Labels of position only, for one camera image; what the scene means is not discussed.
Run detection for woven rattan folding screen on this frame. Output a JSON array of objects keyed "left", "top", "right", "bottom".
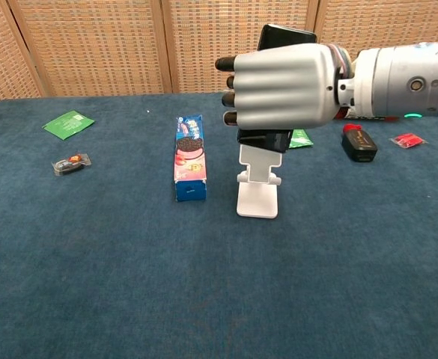
[{"left": 0, "top": 0, "right": 438, "bottom": 110}]

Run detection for green sachet with white print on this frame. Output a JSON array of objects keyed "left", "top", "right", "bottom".
[
  {"left": 41, "top": 110, "right": 95, "bottom": 141},
  {"left": 288, "top": 129, "right": 314, "bottom": 150}
]

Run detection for black smartphone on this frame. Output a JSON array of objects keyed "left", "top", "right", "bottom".
[{"left": 237, "top": 23, "right": 318, "bottom": 154}]

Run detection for blue Oreo cookie box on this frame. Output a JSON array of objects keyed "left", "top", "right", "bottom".
[{"left": 172, "top": 114, "right": 208, "bottom": 203}]

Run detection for dark wrapped snack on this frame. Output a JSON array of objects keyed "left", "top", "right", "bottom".
[{"left": 51, "top": 151, "right": 93, "bottom": 177}]

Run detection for white phone stand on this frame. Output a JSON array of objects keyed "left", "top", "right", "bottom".
[{"left": 236, "top": 144, "right": 284, "bottom": 219}]

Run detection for red wrapped candy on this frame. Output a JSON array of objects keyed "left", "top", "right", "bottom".
[{"left": 389, "top": 132, "right": 429, "bottom": 150}]

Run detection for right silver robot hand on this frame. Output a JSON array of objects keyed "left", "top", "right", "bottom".
[{"left": 214, "top": 42, "right": 353, "bottom": 131}]

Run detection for brown tea bottle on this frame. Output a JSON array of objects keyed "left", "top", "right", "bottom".
[{"left": 334, "top": 107, "right": 399, "bottom": 122}]

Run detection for black bottle with red cap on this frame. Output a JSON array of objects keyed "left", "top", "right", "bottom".
[{"left": 341, "top": 123, "right": 379, "bottom": 163}]

